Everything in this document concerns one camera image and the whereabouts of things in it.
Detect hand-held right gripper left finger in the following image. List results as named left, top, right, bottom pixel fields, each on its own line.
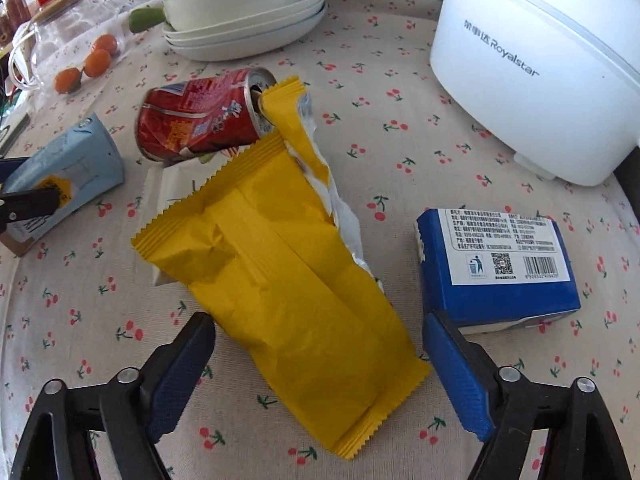
left=10, top=311, right=217, bottom=480

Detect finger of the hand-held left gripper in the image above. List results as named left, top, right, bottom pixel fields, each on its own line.
left=0, top=186, right=61, bottom=234
left=0, top=157, right=31, bottom=181

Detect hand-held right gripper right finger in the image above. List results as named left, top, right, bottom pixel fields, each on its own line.
left=422, top=309, right=632, bottom=480

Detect light blue drink carton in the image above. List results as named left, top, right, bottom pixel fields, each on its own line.
left=0, top=112, right=125, bottom=257

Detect yellow snack wrapper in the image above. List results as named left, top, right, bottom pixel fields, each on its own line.
left=131, top=76, right=433, bottom=448

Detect white flat device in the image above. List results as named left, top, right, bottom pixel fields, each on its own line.
left=0, top=107, right=32, bottom=158

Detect blue white small box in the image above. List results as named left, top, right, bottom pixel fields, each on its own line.
left=414, top=207, right=582, bottom=336

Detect glass pitcher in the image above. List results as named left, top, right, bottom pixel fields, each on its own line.
left=10, top=0, right=128, bottom=93

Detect crumpled white paper wrapper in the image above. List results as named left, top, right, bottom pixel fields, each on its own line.
left=141, top=152, right=236, bottom=288

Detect clear jar red contents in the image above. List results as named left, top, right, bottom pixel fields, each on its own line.
left=4, top=0, right=32, bottom=23

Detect red drink can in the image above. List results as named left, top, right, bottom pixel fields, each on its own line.
left=135, top=67, right=277, bottom=163

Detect cherry print tablecloth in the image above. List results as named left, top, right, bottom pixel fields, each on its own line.
left=0, top=0, right=640, bottom=480

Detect white shallow dish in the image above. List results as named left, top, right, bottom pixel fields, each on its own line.
left=165, top=0, right=328, bottom=54
left=164, top=0, right=326, bottom=44
left=169, top=7, right=329, bottom=62

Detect white electric pot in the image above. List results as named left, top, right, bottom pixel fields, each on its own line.
left=430, top=0, right=640, bottom=188

